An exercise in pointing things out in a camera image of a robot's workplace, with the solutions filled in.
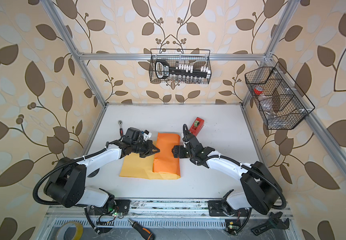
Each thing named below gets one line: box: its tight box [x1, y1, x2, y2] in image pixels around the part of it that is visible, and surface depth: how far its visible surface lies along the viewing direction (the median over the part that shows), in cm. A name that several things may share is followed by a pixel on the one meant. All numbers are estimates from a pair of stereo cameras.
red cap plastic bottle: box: [253, 86, 279, 115], surface depth 81 cm
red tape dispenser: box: [189, 117, 205, 137], surface depth 104 cm
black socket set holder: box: [155, 59, 211, 79], surface depth 84 cm
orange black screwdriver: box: [127, 218, 155, 240], surface depth 69 cm
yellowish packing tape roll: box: [55, 221, 84, 240], surface depth 68 cm
